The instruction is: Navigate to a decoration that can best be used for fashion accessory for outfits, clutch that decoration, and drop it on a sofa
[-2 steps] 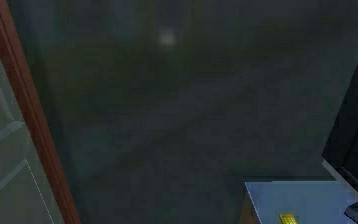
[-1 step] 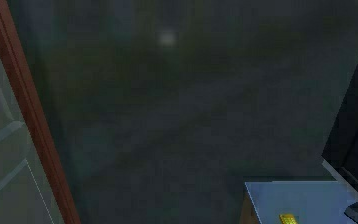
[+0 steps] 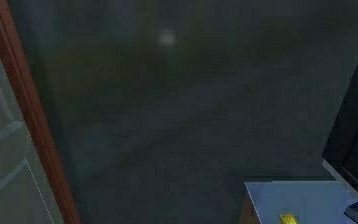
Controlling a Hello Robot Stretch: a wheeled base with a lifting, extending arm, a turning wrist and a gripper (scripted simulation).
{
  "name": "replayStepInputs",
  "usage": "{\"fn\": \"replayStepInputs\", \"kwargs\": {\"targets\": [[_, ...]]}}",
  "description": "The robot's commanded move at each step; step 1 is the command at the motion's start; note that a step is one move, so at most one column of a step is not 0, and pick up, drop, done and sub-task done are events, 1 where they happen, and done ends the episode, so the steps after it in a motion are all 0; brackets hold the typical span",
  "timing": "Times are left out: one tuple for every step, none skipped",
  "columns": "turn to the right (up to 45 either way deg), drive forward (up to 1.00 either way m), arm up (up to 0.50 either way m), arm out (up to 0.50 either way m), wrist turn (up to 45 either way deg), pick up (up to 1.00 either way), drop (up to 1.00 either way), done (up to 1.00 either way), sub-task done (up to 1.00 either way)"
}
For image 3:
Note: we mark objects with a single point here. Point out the yellow remote control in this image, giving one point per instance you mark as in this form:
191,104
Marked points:
288,219

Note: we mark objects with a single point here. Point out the blue table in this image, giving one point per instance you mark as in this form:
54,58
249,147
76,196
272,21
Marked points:
307,203

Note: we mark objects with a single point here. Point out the black television set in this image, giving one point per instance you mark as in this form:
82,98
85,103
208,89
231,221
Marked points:
353,133

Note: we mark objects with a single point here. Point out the red-brown window frame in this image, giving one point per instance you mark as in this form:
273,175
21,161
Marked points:
27,100

